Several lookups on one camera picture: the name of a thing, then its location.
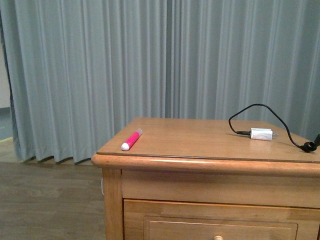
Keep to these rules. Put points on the wooden drawer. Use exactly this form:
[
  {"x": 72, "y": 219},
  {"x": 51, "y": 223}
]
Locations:
[{"x": 162, "y": 220}]

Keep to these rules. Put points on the wooden nightstand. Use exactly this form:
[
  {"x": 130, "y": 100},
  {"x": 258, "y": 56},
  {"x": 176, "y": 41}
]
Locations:
[{"x": 204, "y": 162}]

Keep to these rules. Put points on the pink marker with white cap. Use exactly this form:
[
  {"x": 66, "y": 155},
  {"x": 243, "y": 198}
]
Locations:
[{"x": 127, "y": 145}]

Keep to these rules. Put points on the wooden drawer knob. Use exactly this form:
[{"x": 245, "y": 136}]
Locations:
[{"x": 218, "y": 237}]

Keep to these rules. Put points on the grey-blue curtain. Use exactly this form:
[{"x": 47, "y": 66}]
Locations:
[{"x": 80, "y": 70}]

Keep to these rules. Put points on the white USB charger plug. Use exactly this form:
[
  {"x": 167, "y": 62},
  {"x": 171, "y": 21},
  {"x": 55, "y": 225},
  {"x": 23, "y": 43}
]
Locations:
[{"x": 263, "y": 134}]

